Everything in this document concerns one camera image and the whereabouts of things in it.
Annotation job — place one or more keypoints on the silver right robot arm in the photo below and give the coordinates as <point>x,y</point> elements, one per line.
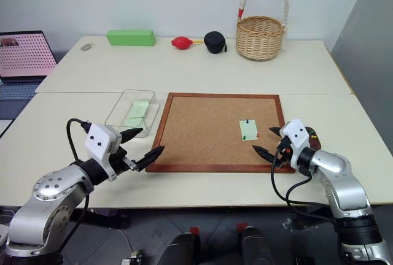
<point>347,185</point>

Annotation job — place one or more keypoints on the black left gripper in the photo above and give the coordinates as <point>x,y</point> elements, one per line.
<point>118,159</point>

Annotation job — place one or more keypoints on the light green paper note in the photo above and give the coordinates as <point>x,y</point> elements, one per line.
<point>138,108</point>
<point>248,130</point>

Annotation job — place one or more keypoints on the cork board with wooden frame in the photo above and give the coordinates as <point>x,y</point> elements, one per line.
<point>202,130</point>

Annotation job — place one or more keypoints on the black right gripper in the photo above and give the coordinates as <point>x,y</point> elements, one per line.
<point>283,151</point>

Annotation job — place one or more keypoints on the red rubber air blower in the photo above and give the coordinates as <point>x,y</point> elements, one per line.
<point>179,43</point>

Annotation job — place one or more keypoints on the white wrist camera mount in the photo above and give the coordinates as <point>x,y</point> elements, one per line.
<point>296,133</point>
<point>98,139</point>

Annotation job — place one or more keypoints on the small grey round object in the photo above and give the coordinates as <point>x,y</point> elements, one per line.
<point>87,46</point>

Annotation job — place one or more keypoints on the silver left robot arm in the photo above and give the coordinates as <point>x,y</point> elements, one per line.
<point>46,203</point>

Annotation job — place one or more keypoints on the dark brown wooden tray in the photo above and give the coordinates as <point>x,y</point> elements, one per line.
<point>316,143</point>

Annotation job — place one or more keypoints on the laptop with pink screen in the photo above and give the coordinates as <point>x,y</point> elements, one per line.
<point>24,53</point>

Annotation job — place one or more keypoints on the green rectangular box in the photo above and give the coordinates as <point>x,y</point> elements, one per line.
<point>130,38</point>

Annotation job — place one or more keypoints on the black zipped case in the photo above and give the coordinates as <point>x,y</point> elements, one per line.
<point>214,41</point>

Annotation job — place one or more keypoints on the grey partition panel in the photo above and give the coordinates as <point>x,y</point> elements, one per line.
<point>368,62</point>

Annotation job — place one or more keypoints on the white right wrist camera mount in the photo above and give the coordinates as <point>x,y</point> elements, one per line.
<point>296,133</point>

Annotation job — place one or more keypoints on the dark rounded shape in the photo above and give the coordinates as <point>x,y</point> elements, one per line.
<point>256,246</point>
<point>182,249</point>

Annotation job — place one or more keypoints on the clear plastic box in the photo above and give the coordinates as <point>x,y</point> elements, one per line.
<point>116,108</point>

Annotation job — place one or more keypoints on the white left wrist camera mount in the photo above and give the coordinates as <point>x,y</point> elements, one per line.
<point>98,139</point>

